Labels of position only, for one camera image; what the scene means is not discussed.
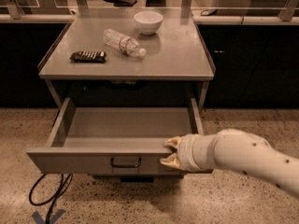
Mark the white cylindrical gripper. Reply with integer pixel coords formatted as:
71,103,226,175
160,134,216,172

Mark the grey top drawer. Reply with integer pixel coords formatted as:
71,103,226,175
27,98,203,177

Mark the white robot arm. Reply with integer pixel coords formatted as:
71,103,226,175
161,129,299,198

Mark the grey drawer cabinet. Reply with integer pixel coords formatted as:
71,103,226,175
28,8,214,178

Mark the dark striped snack bag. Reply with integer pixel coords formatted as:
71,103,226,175
70,51,107,63

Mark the blue floor tape marker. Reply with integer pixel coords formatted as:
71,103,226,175
30,208,66,224

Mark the clear plastic water bottle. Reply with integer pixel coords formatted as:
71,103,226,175
103,29,147,59

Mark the white ceramic bowl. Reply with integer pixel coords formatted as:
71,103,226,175
134,11,164,35

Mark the black office chair seat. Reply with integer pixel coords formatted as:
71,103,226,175
104,0,137,7

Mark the black floor cable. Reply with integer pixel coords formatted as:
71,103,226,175
28,173,74,224

